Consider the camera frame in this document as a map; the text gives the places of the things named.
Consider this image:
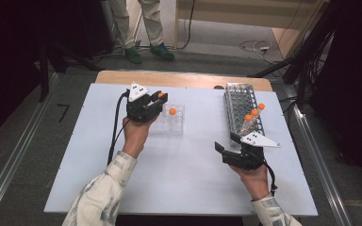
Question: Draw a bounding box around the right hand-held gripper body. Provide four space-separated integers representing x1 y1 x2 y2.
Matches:
222 131 282 172

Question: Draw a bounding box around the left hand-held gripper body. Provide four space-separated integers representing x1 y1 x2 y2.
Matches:
125 81 158 123

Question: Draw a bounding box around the clear plastic tube rack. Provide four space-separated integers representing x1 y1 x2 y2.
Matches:
148 103 186 137

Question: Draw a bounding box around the white metal tube rack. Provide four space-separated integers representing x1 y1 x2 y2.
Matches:
222 82 266 147

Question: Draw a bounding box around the person's right hand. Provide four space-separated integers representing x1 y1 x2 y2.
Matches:
228 162 272 202

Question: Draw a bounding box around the person's left hand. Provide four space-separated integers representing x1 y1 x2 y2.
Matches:
122 114 158 160

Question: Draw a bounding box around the wooden table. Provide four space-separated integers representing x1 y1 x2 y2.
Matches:
94 70 273 92

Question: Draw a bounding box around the white board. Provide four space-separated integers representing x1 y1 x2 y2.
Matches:
43 83 319 218

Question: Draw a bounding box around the dark cabinet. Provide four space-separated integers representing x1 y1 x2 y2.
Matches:
74 0 123 59

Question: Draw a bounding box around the black metal stand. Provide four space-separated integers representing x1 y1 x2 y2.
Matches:
38 40 102 104

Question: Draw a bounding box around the light wooden furniture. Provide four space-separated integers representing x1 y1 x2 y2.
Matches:
173 0 328 59

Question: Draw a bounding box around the black curtain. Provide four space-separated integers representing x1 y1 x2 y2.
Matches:
307 0 362 189
0 0 83 147

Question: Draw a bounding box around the left hand-held gripper cable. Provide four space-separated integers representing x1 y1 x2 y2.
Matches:
107 89 130 166

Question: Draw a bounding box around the hand-held gripper cable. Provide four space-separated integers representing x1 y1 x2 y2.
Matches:
261 159 279 198
107 89 130 166

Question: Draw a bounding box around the right hand-held gripper cable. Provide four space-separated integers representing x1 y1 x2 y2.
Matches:
261 159 279 198

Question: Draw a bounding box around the black hanging cable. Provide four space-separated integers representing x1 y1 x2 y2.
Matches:
180 0 196 51

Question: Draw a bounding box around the black stand with cables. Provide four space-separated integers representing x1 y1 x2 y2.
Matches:
248 0 337 111

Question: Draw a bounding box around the white cable with plug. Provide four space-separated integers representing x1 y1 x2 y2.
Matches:
238 40 278 64

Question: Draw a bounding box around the aluminium floor rail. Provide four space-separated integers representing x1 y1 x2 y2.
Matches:
282 84 354 226
0 73 61 226

